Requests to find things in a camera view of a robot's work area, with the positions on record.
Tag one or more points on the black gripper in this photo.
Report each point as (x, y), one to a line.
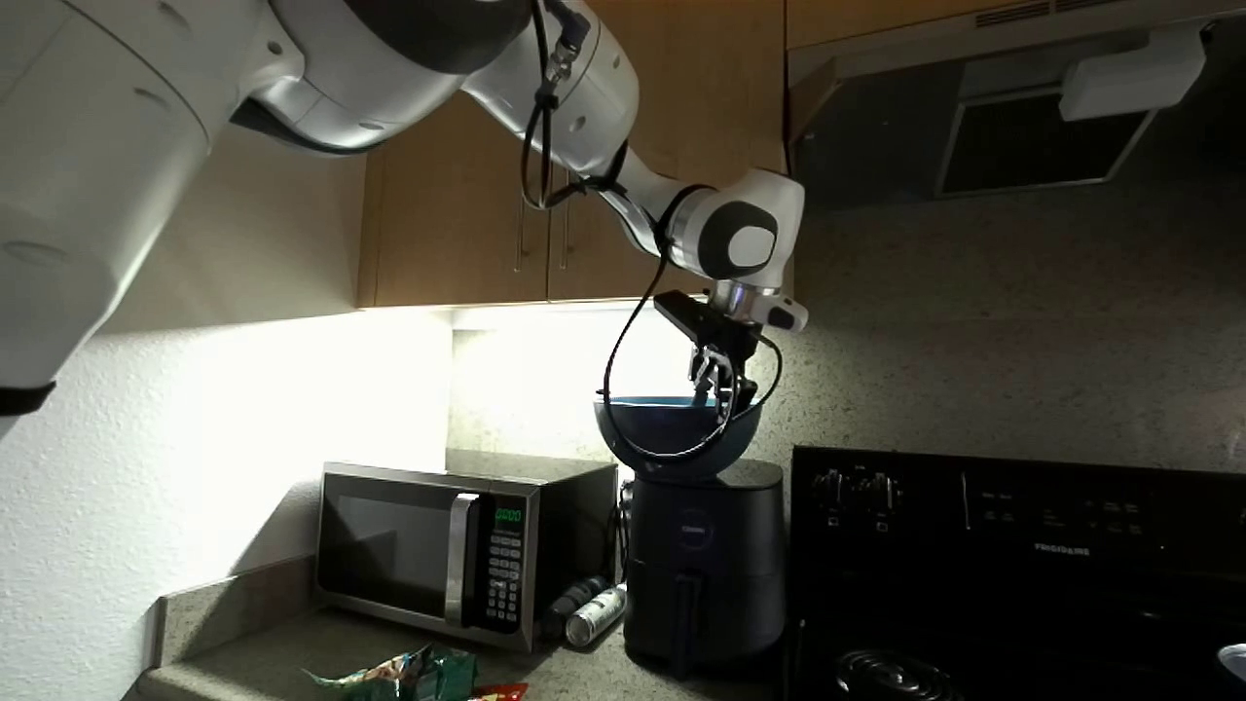
(714, 333)

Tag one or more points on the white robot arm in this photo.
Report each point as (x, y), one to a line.
(131, 129)

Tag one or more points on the black air fryer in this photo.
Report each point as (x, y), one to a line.
(701, 560)

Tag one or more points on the dark bottle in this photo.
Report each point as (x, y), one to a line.
(575, 598)

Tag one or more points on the white bottle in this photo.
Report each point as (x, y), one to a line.
(602, 616)

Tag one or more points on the dark range hood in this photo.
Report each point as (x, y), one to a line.
(880, 129)

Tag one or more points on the wooden upper cabinet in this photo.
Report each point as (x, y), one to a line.
(453, 219)

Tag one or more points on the small coil burner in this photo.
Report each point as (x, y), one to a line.
(896, 681)

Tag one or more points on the black electric stove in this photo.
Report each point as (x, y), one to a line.
(1036, 569)

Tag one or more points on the silver black microwave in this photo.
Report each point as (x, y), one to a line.
(391, 549)

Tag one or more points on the red snack bag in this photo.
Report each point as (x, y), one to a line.
(500, 695)

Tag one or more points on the wooden cabinet above hood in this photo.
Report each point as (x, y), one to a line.
(880, 16)

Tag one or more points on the white box on hood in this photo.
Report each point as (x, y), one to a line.
(1129, 76)

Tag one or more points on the pale round pan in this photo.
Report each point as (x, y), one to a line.
(1232, 664)

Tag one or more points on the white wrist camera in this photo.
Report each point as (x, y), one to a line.
(783, 314)

